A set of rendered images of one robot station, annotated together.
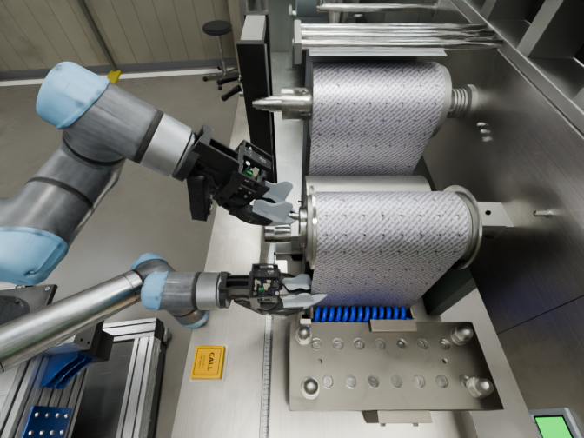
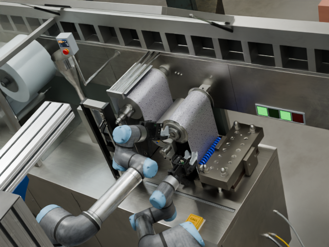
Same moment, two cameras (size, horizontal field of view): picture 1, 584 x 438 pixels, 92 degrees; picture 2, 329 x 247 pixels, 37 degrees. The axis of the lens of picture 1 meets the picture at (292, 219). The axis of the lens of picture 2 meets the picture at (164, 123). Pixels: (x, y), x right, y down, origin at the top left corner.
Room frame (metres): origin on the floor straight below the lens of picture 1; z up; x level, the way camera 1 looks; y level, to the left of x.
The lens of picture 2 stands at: (-1.01, 1.27, 2.76)
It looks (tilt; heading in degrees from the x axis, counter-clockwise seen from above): 38 degrees down; 316
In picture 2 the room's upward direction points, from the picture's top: 19 degrees counter-clockwise
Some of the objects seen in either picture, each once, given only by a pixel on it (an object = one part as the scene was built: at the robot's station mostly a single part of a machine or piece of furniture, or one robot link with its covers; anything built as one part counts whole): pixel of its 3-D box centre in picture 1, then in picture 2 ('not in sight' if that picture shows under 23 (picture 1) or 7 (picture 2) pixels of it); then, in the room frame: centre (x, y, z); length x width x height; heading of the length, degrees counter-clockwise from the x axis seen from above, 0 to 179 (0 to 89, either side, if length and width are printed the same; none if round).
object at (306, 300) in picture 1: (304, 297); (193, 156); (0.21, -0.03, 1.12); 0.09 x 0.03 x 0.06; 89
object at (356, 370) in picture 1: (384, 364); (232, 154); (0.10, -0.20, 1.00); 0.40 x 0.16 x 0.06; 90
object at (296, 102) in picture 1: (296, 103); (126, 111); (0.53, -0.01, 1.33); 0.06 x 0.06 x 0.06; 0
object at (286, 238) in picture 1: (288, 262); (174, 164); (0.32, 0.01, 1.05); 0.06 x 0.05 x 0.31; 90
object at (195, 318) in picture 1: (185, 302); (163, 210); (0.23, 0.25, 1.01); 0.11 x 0.08 x 0.11; 51
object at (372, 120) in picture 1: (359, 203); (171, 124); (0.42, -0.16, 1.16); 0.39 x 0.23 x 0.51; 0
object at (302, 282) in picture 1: (304, 282); (187, 154); (0.24, -0.03, 1.12); 0.09 x 0.03 x 0.06; 91
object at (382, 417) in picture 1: (395, 418); (250, 161); (0.01, -0.21, 0.96); 0.10 x 0.03 x 0.11; 90
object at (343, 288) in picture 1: (368, 289); (203, 137); (0.22, -0.16, 1.12); 0.23 x 0.01 x 0.18; 90
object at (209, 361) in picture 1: (209, 361); (193, 222); (0.12, 0.20, 0.91); 0.07 x 0.07 x 0.02; 0
